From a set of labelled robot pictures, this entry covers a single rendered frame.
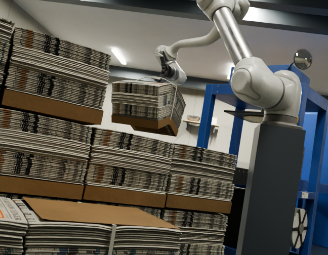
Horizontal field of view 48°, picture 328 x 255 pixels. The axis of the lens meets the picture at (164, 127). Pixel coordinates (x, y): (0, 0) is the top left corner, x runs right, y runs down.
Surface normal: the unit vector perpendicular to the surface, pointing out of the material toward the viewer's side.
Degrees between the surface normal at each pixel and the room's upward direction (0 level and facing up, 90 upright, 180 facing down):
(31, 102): 93
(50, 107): 93
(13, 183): 93
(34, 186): 93
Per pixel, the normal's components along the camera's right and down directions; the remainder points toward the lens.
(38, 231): 0.49, 0.00
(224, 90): -0.64, -0.18
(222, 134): -0.11, -0.11
